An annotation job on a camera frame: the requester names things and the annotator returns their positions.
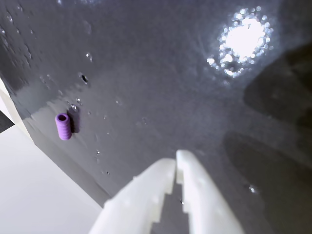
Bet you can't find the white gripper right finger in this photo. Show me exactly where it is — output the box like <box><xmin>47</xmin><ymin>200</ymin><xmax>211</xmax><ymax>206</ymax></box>
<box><xmin>175</xmin><ymin>149</ymin><xmax>246</xmax><ymax>234</ymax></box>

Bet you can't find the black table mat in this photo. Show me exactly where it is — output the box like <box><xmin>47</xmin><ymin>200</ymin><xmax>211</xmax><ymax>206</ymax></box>
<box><xmin>0</xmin><ymin>0</ymin><xmax>312</xmax><ymax>234</ymax></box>

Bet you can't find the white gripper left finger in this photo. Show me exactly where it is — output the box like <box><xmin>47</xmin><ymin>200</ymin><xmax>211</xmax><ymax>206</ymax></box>
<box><xmin>89</xmin><ymin>157</ymin><xmax>176</xmax><ymax>234</ymax></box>

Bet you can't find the purple ribbed pen grip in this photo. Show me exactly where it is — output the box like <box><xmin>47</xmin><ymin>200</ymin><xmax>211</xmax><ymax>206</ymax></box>
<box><xmin>55</xmin><ymin>113</ymin><xmax>73</xmax><ymax>141</ymax></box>

